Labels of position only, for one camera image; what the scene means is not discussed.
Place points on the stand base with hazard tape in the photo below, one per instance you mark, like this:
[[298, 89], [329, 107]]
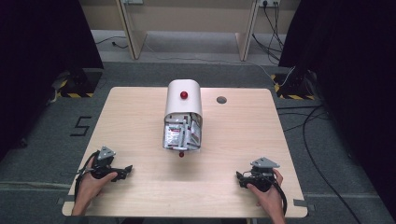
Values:
[[79, 84], [294, 88]]

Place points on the black curtain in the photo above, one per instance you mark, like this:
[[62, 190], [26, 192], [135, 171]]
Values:
[[351, 62], [40, 56]]

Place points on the person's left hand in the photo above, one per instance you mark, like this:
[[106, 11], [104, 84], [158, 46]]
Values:
[[90, 186]]

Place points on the white box with red knob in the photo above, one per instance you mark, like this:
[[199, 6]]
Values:
[[183, 96]]

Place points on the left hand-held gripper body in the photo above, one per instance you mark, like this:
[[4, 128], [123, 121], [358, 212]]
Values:
[[104, 163]]

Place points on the white wall socket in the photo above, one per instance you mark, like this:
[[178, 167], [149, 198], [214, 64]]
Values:
[[269, 2]]

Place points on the grey table grommet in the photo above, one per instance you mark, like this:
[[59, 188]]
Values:
[[221, 100]]

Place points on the pile of silver packets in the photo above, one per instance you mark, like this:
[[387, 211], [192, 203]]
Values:
[[182, 133]]

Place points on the beige wooden desk frame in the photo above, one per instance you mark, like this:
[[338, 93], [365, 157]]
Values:
[[134, 34]]

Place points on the person's right hand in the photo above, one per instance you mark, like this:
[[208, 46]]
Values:
[[269, 197]]

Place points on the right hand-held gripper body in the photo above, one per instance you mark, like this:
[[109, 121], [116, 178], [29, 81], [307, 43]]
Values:
[[261, 175]]

